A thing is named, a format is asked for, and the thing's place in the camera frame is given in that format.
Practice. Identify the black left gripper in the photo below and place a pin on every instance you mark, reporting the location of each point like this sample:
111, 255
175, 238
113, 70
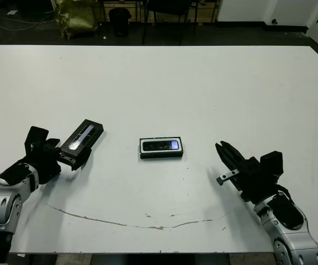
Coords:
47, 163

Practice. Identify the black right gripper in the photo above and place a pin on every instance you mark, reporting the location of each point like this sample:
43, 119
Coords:
258, 182

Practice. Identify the black box lid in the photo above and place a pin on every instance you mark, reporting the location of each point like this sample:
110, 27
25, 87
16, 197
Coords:
84, 135

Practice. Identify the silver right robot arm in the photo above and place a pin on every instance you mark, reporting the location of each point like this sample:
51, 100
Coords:
288, 240

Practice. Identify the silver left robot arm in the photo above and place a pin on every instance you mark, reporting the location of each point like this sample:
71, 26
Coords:
1, 204

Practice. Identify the black box base white inlay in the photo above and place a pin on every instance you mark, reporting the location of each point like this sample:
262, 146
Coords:
161, 155

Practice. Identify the yellow-green bag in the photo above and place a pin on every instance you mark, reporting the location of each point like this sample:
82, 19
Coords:
76, 19

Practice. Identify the black round door stop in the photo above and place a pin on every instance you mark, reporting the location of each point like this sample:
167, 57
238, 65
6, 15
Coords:
274, 21

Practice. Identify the black trash bin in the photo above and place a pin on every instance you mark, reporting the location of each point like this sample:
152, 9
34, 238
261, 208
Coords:
119, 22

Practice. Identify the white paper sheet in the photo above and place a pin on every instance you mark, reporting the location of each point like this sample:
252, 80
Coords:
12, 12

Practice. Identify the black mesh office chair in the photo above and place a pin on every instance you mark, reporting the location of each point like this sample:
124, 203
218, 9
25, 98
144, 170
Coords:
170, 5

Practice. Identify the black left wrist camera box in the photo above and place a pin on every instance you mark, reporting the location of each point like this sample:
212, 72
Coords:
36, 136

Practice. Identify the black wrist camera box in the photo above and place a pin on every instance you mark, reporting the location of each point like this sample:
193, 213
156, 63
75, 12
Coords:
271, 164
36, 136

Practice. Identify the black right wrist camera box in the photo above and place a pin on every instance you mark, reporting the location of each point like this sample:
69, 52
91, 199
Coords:
271, 164

